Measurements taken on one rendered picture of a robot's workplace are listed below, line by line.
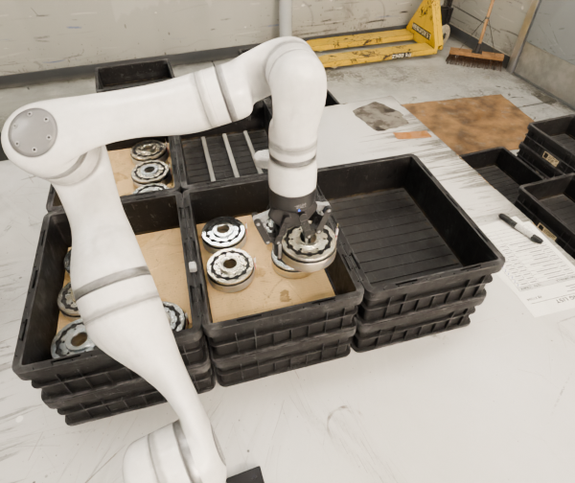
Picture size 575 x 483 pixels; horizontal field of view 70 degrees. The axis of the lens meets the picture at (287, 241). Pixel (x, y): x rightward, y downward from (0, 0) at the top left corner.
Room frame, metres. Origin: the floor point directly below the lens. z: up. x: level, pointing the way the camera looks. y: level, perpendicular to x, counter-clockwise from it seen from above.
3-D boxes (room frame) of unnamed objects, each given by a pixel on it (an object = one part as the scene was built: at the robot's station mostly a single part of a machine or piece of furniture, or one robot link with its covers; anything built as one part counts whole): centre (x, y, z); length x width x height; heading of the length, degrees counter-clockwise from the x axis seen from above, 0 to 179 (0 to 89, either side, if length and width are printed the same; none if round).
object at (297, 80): (0.51, -0.01, 1.27); 0.09 x 0.07 x 0.15; 12
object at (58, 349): (0.41, 0.38, 0.86); 0.10 x 0.10 x 0.01
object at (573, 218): (1.22, -1.15, 0.31); 0.40 x 0.30 x 0.34; 19
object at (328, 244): (0.53, -0.04, 1.01); 0.10 x 0.10 x 0.01
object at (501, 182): (1.60, -1.02, 0.26); 0.40 x 0.30 x 0.23; 19
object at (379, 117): (1.54, -0.37, 0.71); 0.22 x 0.19 x 0.01; 19
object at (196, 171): (1.00, 0.16, 0.87); 0.40 x 0.30 x 0.11; 15
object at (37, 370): (0.53, 0.34, 0.92); 0.40 x 0.30 x 0.02; 15
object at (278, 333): (0.61, 0.05, 0.87); 0.40 x 0.30 x 0.11; 15
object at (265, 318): (0.61, 0.05, 0.92); 0.40 x 0.30 x 0.02; 15
